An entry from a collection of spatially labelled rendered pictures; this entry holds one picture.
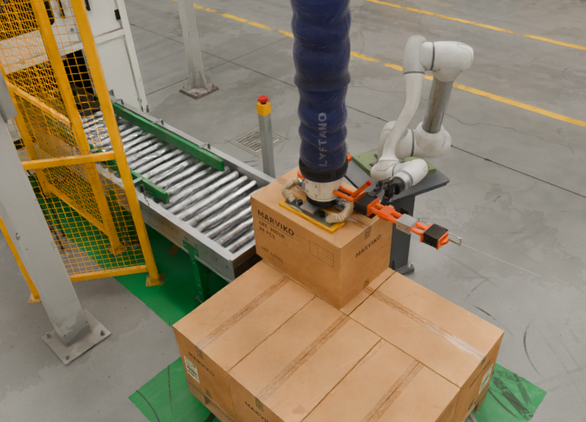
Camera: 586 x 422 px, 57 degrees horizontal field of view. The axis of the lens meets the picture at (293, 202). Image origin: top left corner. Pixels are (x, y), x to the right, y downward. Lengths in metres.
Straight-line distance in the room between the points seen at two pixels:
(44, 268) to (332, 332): 1.55
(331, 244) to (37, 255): 1.54
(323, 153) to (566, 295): 2.01
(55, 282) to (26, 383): 0.61
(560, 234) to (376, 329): 1.99
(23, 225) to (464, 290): 2.56
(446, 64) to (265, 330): 1.50
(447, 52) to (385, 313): 1.26
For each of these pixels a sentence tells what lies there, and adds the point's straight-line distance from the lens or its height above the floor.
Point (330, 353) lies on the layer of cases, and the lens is 2.51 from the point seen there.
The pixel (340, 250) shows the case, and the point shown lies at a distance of 2.40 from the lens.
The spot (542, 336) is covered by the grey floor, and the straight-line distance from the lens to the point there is 3.50.
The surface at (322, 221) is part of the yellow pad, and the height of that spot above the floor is 0.97.
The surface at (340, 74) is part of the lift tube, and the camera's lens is 2.20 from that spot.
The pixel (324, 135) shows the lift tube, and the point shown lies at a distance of 2.31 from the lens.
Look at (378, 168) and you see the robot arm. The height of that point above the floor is 1.05.
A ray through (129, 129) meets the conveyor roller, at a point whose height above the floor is 0.55.
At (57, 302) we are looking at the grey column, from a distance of 3.31.
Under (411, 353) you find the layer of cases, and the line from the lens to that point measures 2.54.
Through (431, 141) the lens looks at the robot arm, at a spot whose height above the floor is 1.00.
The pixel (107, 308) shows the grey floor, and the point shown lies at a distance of 3.68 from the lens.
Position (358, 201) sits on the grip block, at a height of 1.09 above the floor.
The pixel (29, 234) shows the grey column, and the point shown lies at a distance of 3.00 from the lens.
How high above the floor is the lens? 2.55
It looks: 37 degrees down
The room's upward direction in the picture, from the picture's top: 3 degrees counter-clockwise
